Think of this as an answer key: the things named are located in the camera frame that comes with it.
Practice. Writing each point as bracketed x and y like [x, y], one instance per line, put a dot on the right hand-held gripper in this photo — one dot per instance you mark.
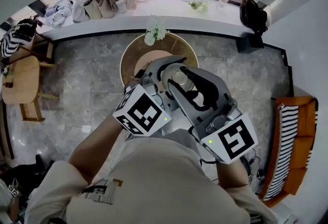
[230, 138]

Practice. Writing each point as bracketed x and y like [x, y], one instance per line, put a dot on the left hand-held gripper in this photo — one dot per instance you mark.
[143, 112]

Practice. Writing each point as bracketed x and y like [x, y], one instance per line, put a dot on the clear glass container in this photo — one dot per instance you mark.
[180, 77]

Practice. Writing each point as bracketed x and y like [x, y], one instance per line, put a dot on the person's left forearm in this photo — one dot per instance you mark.
[97, 146]

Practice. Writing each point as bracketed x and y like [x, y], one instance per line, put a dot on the person's right forearm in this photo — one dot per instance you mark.
[232, 174]

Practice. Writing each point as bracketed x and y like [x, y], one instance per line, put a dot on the round light wooden placemat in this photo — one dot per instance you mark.
[148, 59]

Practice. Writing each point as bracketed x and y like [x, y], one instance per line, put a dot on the round wooden table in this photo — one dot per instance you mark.
[130, 56]

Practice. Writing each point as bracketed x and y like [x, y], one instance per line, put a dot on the white flower bouquet in vase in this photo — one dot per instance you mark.
[155, 30]

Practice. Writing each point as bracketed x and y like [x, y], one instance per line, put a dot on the white lidded jar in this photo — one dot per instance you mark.
[131, 0]
[121, 4]

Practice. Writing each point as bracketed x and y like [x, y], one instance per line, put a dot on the black box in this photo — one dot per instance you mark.
[249, 43]

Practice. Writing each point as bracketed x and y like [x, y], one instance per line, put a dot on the loose white flower sprig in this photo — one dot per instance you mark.
[198, 5]

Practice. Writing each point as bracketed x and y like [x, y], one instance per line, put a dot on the beige canvas bag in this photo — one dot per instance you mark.
[98, 10]

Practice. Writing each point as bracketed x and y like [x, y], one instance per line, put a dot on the clear glass bottle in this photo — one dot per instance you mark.
[222, 2]

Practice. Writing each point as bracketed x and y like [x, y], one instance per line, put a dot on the beige printed t-shirt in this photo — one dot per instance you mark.
[159, 182]

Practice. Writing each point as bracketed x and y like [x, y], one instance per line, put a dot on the black backpack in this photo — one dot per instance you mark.
[252, 16]

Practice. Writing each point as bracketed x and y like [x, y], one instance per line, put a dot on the white crumpled garment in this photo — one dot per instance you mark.
[79, 3]

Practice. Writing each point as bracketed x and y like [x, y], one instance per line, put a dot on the black and white striped blanket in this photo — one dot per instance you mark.
[287, 141]

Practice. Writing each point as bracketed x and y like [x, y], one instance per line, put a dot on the blue and white crumpled clothes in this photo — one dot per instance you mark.
[57, 14]

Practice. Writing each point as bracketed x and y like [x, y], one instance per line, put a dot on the wooden chair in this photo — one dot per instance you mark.
[41, 48]

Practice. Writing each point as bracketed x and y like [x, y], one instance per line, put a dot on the orange armchair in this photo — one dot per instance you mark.
[302, 146]

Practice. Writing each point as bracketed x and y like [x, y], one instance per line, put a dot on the light wooden side table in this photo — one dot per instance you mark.
[21, 82]

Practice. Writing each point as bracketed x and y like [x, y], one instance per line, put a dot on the black and white striped cushion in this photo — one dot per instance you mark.
[16, 37]

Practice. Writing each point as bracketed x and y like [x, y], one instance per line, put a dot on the small brown object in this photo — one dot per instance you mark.
[7, 84]

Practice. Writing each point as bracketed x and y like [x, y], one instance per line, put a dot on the small white flower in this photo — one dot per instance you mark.
[5, 71]

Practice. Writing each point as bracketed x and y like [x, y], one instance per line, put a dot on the black and white patterned device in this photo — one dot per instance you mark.
[14, 189]

